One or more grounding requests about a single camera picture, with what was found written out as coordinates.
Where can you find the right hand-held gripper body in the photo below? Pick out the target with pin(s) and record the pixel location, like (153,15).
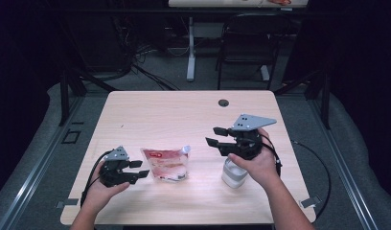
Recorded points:
(248,143)

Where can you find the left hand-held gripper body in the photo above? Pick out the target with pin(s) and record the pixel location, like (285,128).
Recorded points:
(115,169)

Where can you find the red and white refill pouch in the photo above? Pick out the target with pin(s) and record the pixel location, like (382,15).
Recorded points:
(165,166)

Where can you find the clear plastic cup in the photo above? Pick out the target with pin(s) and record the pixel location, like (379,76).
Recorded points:
(233,177)

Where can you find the person's right hand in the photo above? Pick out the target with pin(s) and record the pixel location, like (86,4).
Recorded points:
(262,169)

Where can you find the person's left hand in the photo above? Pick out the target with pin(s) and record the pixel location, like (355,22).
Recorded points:
(99,195)

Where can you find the grey tape strip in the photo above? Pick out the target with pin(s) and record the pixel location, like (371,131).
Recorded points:
(310,202)
(67,203)

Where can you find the white desk leg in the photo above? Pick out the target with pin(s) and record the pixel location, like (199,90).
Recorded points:
(191,57)
(264,73)

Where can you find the black metal stand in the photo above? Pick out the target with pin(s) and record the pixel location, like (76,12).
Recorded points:
(65,96)
(325,102)

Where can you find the black folding chair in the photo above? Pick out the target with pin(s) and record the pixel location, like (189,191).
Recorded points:
(251,44)

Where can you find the grey box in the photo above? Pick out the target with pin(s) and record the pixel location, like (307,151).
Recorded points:
(208,30)

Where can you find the orange object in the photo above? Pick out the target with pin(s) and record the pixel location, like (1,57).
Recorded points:
(280,2)

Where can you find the metal floor rail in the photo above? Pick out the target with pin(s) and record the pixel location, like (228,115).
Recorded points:
(343,169)
(34,172)

